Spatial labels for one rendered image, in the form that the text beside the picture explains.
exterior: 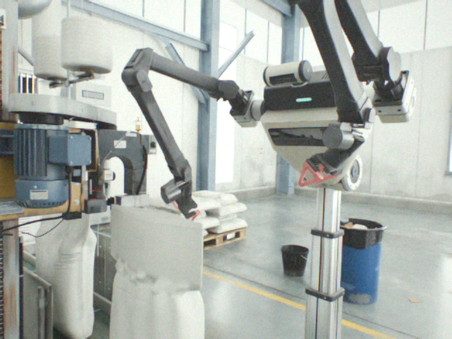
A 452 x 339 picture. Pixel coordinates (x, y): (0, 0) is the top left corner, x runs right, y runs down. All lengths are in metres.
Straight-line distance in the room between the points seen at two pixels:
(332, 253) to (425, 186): 7.50
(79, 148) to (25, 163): 0.16
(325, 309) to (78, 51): 1.32
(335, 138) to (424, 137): 8.04
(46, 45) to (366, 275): 2.79
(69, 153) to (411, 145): 8.36
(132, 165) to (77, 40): 0.55
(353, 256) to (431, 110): 6.21
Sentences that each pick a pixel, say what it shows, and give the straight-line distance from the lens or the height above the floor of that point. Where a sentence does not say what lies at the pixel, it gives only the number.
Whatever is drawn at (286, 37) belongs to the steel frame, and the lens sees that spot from 10.44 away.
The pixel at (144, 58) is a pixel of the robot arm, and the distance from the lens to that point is 1.17.
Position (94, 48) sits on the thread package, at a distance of 1.22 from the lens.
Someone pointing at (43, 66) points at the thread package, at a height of 1.56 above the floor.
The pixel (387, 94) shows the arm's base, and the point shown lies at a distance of 1.14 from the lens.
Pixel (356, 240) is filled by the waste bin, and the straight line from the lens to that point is 3.09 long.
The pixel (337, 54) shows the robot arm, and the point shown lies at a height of 1.50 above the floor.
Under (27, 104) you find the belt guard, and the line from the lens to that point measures 1.12.
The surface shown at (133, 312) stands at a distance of 1.28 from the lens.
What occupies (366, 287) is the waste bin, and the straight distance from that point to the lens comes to 3.25.
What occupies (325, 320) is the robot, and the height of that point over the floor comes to 0.59.
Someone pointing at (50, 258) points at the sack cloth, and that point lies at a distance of 1.81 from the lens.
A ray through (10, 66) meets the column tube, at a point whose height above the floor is 1.53.
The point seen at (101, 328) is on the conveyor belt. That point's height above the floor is 0.38.
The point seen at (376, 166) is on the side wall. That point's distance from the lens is 9.15.
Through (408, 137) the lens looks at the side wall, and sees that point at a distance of 8.98.
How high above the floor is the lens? 1.28
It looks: 3 degrees down
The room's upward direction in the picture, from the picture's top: 2 degrees clockwise
